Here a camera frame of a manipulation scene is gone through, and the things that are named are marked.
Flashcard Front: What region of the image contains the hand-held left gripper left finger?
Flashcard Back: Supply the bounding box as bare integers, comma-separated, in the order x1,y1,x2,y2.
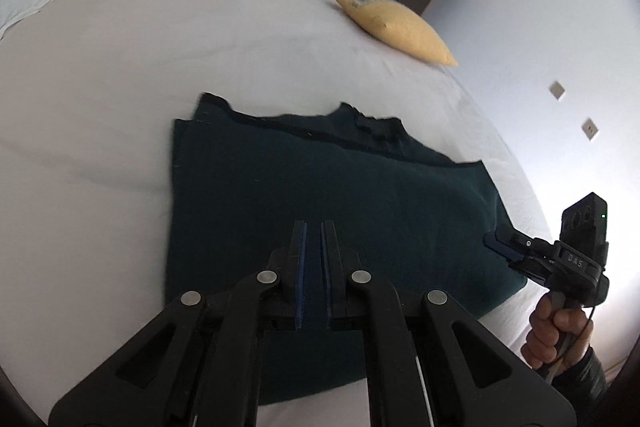
48,221,307,427

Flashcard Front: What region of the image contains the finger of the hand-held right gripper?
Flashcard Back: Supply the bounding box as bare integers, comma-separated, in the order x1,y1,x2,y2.
483,237,551,280
494,229,551,256

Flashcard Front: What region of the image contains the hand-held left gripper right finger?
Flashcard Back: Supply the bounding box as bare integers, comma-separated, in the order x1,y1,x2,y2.
320,221,577,427

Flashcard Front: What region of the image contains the dark green sweater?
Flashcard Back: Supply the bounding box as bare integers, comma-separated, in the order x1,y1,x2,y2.
167,92,525,408

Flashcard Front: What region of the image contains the person's right forearm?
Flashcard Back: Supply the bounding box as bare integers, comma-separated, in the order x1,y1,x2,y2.
550,346,609,410

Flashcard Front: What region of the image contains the person's right hand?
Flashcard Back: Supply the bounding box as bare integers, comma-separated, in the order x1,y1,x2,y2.
520,293,594,370

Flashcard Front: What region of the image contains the yellow pillow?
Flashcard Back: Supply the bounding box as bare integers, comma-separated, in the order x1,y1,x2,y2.
327,0,458,66

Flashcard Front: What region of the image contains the bed with white sheet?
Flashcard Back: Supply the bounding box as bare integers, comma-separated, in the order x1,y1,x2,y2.
0,0,556,427

